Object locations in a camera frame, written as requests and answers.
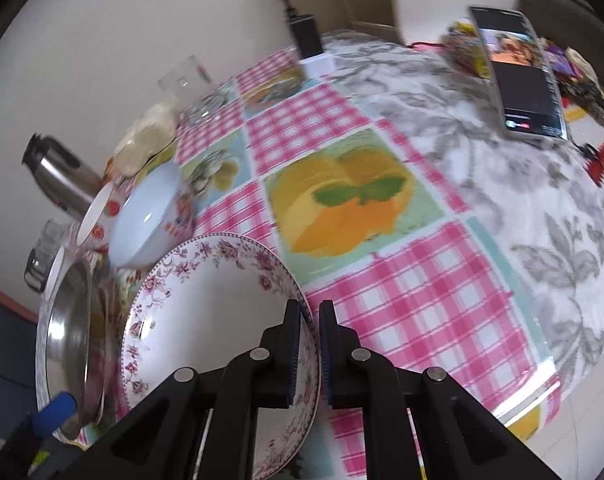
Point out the bag of white buns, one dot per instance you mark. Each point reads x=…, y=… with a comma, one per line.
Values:
x=144, y=135

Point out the white lattice rack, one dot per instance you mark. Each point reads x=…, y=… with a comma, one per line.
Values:
x=407, y=0

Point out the colourful snack packet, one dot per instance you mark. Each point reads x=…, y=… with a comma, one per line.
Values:
x=464, y=47

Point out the purple snack packet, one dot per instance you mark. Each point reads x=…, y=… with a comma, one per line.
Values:
x=557, y=57

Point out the pink floral deep plate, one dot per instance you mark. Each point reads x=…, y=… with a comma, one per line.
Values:
x=207, y=310

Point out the pink checkered fruit tablecloth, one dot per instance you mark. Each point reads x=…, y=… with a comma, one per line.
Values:
x=422, y=300

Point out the stainless steel plate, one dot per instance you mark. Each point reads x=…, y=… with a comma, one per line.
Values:
x=69, y=340

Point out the clear drinking glass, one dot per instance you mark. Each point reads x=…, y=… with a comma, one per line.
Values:
x=42, y=255

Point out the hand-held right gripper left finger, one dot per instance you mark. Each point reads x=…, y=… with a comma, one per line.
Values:
x=293, y=350

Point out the small white bowl red print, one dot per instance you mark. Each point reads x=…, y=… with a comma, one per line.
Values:
x=98, y=210

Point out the small white box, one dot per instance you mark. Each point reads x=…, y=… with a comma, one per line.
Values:
x=317, y=66

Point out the smartphone in clear case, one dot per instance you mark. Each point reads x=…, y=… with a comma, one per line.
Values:
x=522, y=85

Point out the clear glass tumbler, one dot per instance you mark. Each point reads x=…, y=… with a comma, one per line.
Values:
x=192, y=90

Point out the stainless steel thermos jug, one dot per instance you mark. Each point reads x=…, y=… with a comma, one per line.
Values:
x=62, y=170

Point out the grey plate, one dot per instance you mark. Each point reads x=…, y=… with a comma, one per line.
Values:
x=142, y=220

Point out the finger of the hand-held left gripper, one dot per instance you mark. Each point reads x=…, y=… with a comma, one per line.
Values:
x=57, y=407

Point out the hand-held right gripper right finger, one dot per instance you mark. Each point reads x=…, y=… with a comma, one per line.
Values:
x=326, y=355

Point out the grey leaf print cloth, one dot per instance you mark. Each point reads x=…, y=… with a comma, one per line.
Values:
x=482, y=185

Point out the black power adapter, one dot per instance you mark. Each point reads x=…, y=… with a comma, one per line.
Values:
x=306, y=35

